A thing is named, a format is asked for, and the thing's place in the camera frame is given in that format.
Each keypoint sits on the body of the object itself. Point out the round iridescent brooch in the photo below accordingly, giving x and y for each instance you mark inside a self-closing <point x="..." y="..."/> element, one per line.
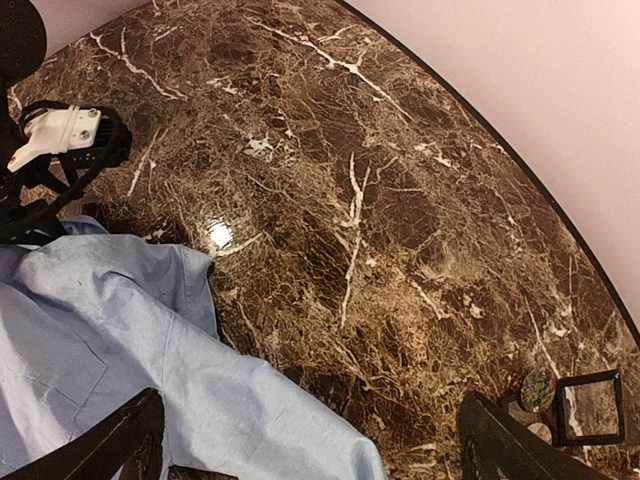
<point x="538" y="390"/>

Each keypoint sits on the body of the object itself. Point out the light blue shirt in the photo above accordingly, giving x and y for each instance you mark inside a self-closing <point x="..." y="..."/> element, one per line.
<point x="92" y="318"/>

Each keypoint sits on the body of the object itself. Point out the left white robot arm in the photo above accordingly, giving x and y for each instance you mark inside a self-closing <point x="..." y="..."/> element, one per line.
<point x="23" y="48"/>

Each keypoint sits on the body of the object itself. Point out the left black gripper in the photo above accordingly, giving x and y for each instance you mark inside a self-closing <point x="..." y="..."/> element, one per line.
<point x="20" y="223"/>

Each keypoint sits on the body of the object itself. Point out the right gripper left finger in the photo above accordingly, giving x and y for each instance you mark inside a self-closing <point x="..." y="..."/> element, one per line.
<point x="125" y="445"/>

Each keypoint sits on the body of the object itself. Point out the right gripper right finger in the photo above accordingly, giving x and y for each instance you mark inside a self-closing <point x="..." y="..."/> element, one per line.
<point x="495" y="446"/>

